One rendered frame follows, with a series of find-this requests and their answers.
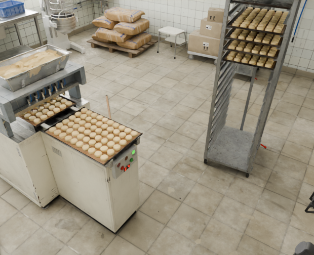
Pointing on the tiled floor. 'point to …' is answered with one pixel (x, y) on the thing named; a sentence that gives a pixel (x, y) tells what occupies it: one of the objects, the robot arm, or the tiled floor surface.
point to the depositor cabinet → (24, 157)
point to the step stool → (173, 37)
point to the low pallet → (122, 47)
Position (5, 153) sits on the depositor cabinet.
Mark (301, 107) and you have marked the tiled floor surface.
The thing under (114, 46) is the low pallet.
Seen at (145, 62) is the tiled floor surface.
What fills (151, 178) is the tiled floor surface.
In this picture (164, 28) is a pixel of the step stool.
